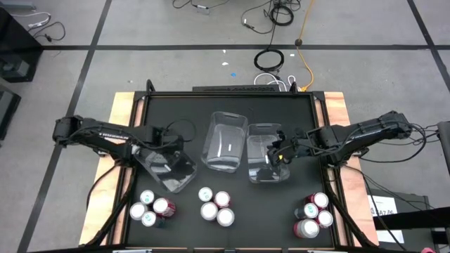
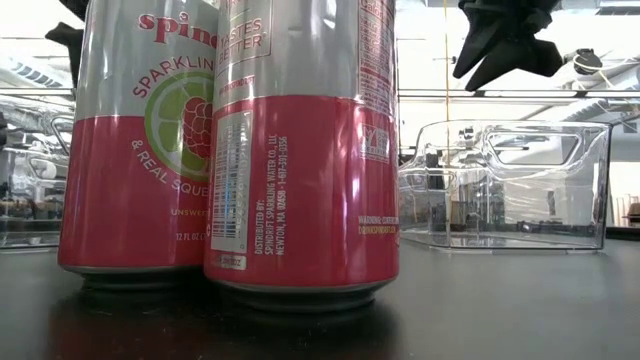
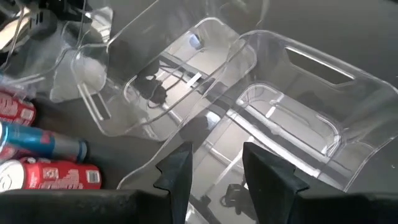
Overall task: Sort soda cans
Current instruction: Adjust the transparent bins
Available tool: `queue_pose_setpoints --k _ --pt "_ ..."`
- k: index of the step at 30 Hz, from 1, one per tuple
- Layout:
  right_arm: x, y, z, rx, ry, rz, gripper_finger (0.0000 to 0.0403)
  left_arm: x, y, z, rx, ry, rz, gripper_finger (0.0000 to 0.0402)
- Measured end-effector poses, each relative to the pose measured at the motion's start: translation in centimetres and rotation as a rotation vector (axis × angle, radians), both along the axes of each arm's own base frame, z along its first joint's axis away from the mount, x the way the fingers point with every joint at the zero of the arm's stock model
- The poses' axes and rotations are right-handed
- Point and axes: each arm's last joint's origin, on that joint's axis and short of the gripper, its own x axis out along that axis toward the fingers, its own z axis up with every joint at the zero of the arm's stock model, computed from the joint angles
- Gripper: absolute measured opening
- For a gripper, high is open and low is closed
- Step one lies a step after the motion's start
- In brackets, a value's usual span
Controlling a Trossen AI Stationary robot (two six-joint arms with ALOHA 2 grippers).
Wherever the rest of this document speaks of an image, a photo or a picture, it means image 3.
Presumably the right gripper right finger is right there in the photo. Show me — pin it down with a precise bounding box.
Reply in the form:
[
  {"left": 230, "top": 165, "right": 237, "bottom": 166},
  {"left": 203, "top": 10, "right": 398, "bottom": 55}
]
[{"left": 241, "top": 141, "right": 311, "bottom": 224}]

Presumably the red Coca-Cola can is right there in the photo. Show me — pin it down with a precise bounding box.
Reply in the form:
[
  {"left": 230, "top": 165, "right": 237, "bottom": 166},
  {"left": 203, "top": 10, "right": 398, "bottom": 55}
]
[
  {"left": 0, "top": 157, "right": 103, "bottom": 191},
  {"left": 0, "top": 146, "right": 18, "bottom": 161}
]

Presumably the black table mat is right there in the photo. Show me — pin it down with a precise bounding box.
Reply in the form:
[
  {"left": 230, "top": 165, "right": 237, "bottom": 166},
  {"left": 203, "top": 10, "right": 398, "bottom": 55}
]
[{"left": 27, "top": 0, "right": 398, "bottom": 200}]

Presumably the pink grey Spindrift can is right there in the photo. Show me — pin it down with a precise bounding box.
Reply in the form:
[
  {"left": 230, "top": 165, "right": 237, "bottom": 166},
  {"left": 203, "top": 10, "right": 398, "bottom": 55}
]
[{"left": 0, "top": 91, "right": 37, "bottom": 126}]

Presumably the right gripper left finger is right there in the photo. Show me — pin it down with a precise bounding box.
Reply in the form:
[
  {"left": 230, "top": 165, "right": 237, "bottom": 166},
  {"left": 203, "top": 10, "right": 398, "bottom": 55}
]
[{"left": 153, "top": 141, "right": 194, "bottom": 224}]

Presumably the clear plastic bin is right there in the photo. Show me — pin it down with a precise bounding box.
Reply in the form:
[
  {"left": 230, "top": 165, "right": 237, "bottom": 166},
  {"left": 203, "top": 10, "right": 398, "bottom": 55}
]
[
  {"left": 0, "top": 6, "right": 114, "bottom": 103},
  {"left": 70, "top": 17, "right": 258, "bottom": 142},
  {"left": 116, "top": 29, "right": 398, "bottom": 224}
]

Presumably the blue silver Red Bull can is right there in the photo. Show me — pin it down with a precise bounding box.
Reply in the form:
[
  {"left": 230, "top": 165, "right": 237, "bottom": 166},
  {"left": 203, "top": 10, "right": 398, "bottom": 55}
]
[{"left": 0, "top": 120, "right": 89, "bottom": 163}]

